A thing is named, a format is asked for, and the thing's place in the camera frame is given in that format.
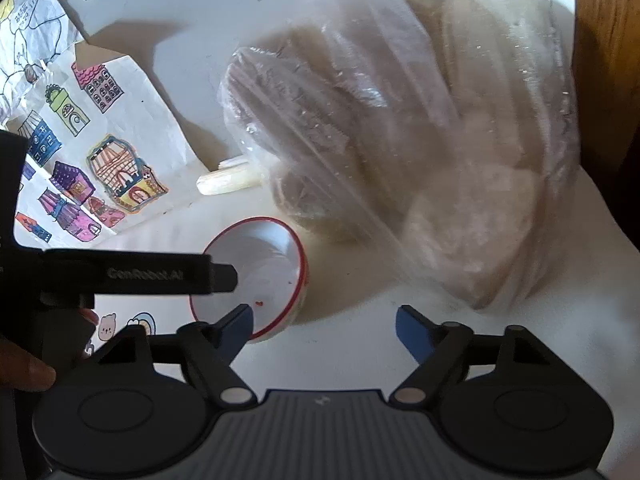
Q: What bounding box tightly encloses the person's left hand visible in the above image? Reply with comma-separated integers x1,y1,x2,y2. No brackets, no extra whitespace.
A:
0,339,57,392

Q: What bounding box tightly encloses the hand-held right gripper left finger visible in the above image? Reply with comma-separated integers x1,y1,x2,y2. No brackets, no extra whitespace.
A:
95,304,253,407

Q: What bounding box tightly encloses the white bowl with red rim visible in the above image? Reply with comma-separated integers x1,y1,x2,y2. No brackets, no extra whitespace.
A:
189,216,306,338
250,240,312,343

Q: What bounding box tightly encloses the white cylinder stick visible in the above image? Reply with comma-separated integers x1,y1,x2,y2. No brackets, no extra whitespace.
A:
196,157,262,196

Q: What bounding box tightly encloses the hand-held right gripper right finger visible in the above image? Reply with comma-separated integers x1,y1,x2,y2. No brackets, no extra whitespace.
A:
391,305,551,407

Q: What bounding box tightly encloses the wooden furniture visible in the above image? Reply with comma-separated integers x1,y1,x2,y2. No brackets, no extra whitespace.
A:
574,0,640,171

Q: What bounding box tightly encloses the paper with outline drawing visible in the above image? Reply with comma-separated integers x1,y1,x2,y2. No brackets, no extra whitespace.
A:
0,0,87,128

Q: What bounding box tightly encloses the clear plastic bag of buns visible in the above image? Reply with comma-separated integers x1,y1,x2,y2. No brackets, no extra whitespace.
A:
220,0,586,311

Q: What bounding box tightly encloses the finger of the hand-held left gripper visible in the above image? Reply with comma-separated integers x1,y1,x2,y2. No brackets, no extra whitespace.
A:
211,261,239,293

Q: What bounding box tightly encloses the paper with coloured house drawings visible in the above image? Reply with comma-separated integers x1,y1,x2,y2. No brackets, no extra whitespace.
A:
12,42,197,247

